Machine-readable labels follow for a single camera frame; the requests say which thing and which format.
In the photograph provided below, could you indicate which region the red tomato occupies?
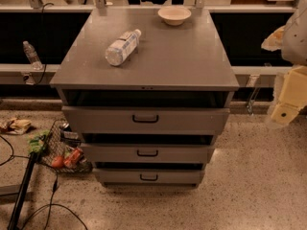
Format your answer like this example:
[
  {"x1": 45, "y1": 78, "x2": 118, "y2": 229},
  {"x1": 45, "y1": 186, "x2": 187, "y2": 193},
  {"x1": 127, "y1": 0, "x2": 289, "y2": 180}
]
[{"x1": 51, "y1": 156, "x2": 64, "y2": 169}]

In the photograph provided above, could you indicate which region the orange snack packet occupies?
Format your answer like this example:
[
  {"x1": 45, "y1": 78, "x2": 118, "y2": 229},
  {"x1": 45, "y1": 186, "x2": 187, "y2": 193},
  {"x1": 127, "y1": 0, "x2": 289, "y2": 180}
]
[{"x1": 63, "y1": 149, "x2": 83, "y2": 169}]

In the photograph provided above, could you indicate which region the clear plastic water bottle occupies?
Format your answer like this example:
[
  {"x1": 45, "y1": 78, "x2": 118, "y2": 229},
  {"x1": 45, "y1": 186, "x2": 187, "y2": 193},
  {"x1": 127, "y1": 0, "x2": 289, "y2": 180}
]
[{"x1": 105, "y1": 29, "x2": 142, "y2": 66}]

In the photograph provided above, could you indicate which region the grey bottom drawer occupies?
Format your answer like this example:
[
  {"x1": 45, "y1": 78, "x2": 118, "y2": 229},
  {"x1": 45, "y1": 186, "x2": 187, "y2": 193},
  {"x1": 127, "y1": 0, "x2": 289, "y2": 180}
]
[{"x1": 93, "y1": 169, "x2": 204, "y2": 185}]

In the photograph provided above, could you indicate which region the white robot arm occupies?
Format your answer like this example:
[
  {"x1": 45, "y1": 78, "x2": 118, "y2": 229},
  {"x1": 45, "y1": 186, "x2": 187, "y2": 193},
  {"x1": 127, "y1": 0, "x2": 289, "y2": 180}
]
[{"x1": 261, "y1": 5, "x2": 307, "y2": 128}]

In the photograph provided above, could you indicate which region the grey top drawer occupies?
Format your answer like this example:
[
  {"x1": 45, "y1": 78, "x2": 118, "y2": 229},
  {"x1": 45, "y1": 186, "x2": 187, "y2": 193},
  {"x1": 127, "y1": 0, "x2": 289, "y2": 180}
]
[{"x1": 62, "y1": 106, "x2": 229, "y2": 135}]

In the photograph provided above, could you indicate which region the small standing water bottle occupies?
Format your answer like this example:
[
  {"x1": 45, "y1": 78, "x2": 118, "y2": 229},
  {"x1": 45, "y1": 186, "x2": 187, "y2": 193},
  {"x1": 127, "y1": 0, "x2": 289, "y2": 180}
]
[{"x1": 23, "y1": 41, "x2": 43, "y2": 71}]

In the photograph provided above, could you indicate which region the black floor cable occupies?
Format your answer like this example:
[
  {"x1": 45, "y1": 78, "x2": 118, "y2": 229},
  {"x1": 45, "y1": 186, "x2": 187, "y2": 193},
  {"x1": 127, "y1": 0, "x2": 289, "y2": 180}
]
[{"x1": 0, "y1": 134, "x2": 89, "y2": 230}]

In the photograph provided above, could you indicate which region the grey drawer cabinet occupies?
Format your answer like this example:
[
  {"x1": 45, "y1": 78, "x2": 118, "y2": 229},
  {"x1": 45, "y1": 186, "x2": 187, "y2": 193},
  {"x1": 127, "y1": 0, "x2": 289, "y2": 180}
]
[{"x1": 49, "y1": 7, "x2": 240, "y2": 189}]

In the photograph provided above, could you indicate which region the grey drawer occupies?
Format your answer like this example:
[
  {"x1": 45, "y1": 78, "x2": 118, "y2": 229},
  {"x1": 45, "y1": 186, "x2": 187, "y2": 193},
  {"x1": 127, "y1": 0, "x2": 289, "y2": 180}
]
[
  {"x1": 62, "y1": 106, "x2": 229, "y2": 135},
  {"x1": 82, "y1": 144, "x2": 208, "y2": 164},
  {"x1": 93, "y1": 169, "x2": 204, "y2": 185}
]

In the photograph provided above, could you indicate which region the black pole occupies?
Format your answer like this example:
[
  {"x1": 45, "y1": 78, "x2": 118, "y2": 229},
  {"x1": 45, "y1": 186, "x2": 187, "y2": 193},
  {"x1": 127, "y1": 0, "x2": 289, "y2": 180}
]
[{"x1": 7, "y1": 152, "x2": 38, "y2": 230}]

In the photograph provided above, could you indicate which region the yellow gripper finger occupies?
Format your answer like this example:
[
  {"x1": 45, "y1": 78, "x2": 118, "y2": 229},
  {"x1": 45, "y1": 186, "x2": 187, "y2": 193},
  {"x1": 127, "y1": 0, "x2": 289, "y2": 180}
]
[{"x1": 261, "y1": 26, "x2": 284, "y2": 52}]

